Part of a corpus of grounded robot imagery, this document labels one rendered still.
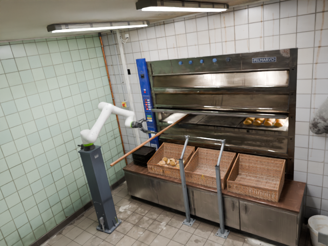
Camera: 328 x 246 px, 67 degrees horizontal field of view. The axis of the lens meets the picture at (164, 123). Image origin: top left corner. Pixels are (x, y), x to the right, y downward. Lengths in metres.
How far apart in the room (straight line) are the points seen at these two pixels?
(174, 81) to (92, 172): 1.60
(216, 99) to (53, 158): 2.33
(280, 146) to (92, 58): 2.91
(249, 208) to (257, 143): 0.78
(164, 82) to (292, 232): 2.36
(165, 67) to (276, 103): 1.51
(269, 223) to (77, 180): 2.67
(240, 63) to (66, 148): 2.60
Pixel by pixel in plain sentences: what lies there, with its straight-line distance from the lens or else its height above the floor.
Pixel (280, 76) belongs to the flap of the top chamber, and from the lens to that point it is 2.96.
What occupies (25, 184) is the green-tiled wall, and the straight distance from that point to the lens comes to 3.63.
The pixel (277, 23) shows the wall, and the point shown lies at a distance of 2.90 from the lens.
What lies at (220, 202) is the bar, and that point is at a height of 0.48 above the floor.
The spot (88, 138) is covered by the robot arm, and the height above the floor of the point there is 1.40.
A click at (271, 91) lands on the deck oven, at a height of 1.66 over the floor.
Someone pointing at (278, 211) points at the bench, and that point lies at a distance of 2.98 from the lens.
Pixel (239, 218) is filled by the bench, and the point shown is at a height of 0.27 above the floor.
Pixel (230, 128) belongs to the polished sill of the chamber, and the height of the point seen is 1.17.
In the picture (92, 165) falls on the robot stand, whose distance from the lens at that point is 3.23.
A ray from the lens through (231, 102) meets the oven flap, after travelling 3.15.
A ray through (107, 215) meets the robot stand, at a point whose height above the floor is 0.26.
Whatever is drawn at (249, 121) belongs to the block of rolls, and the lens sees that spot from 3.35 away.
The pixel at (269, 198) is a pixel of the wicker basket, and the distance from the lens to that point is 2.98.
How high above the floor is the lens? 2.36
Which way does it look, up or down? 18 degrees down
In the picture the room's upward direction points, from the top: 8 degrees counter-clockwise
